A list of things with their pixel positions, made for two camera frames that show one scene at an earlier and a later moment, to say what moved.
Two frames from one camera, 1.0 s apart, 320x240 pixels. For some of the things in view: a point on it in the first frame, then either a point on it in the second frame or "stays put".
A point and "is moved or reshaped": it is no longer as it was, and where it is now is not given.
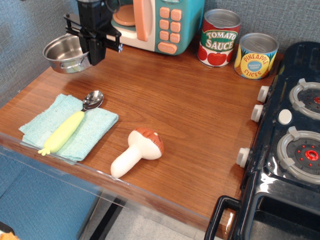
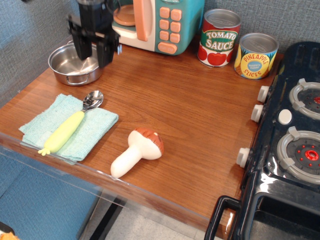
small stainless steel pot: [65, 54] is moved or reshaped
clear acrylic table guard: [43, 196] stays put
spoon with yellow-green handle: [62, 134] stays put
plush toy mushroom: [142, 143] stays put
